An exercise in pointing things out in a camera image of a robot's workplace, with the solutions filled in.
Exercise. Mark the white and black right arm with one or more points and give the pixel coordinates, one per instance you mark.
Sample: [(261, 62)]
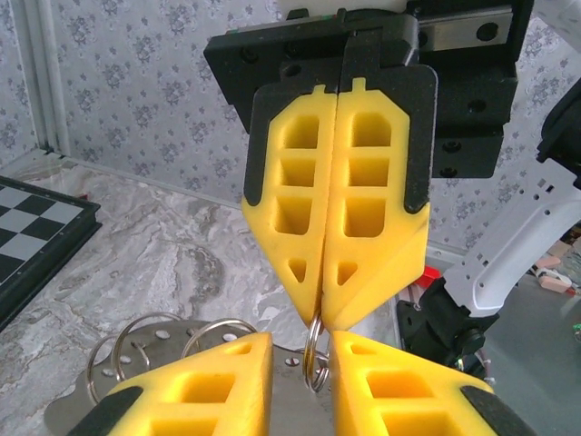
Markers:
[(513, 236)]

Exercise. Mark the pink object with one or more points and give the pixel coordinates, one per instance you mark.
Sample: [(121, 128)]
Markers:
[(554, 281)]

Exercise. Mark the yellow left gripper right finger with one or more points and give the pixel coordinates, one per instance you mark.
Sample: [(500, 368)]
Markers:
[(363, 399)]

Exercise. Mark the black and silver chessboard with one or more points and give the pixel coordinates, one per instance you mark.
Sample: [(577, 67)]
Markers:
[(41, 236)]

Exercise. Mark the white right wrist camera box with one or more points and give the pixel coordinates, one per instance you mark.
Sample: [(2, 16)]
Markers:
[(340, 3)]

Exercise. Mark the red block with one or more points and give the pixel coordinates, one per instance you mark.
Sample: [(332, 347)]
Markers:
[(431, 277)]

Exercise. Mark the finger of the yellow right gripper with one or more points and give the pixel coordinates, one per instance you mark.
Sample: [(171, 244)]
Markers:
[(377, 254), (272, 245)]

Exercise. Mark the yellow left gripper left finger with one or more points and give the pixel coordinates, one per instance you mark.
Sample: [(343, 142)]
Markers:
[(227, 377)]

